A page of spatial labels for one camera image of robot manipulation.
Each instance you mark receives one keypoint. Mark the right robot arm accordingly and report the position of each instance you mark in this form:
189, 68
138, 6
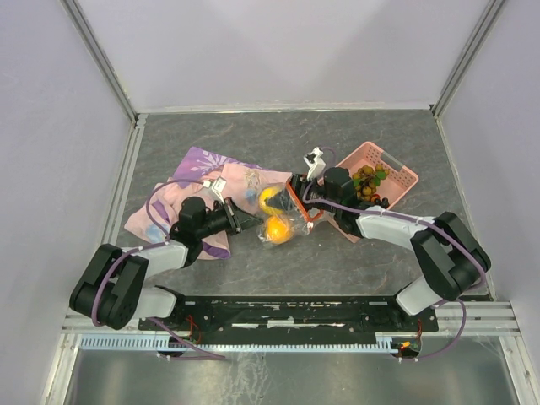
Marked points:
451, 260

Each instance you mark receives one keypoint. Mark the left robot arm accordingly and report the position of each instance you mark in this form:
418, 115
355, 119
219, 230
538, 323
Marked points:
111, 291

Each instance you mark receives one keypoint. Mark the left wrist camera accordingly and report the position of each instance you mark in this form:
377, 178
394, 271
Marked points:
215, 188

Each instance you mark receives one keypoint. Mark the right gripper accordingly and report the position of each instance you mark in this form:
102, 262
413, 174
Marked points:
299, 185

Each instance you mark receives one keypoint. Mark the fake brown longan bunch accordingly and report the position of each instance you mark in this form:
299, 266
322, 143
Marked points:
367, 179

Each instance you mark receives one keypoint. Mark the fake dark grape bunch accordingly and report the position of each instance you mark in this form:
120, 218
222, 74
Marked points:
381, 202

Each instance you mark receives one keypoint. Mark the fake peach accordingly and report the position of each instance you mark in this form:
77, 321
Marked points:
278, 230

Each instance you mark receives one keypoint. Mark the fake yellow lemon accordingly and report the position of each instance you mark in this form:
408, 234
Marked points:
272, 200

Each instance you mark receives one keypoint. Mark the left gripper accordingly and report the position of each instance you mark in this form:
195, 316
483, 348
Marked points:
237, 221

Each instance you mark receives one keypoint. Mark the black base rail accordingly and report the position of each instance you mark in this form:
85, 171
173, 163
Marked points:
288, 320

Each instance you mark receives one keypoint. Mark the clear zip top bag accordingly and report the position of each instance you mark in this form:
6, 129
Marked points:
284, 214

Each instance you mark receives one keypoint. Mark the pink plastic basket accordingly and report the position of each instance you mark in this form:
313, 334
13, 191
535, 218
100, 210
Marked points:
400, 180

